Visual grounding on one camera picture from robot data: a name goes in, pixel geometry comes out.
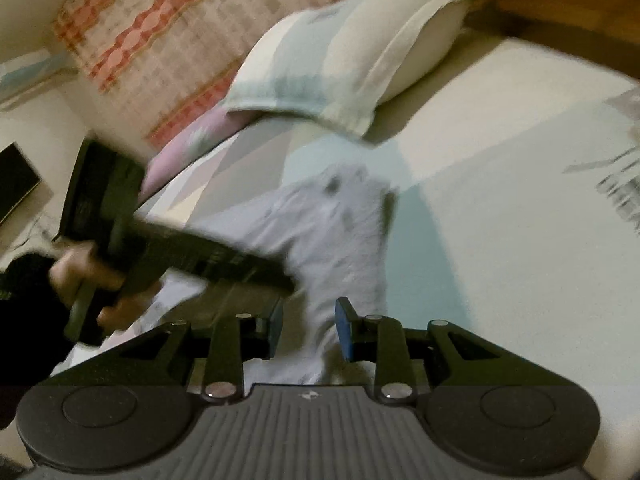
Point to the grey striped pants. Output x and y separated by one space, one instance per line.
325 240

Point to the red patterned curtain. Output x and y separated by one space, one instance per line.
175 35

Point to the checked pillow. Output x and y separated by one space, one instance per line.
350 50

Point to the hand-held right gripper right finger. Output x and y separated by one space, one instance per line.
345 332

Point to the purple floral quilt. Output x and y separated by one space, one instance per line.
185 150

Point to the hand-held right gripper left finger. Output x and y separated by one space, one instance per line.
275 332

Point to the patchwork floral bed sheet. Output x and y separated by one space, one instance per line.
500 210

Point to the dark flat screen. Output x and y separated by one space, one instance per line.
15 180

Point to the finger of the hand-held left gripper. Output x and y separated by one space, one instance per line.
225 260

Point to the person's left hand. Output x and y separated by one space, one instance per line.
67 272

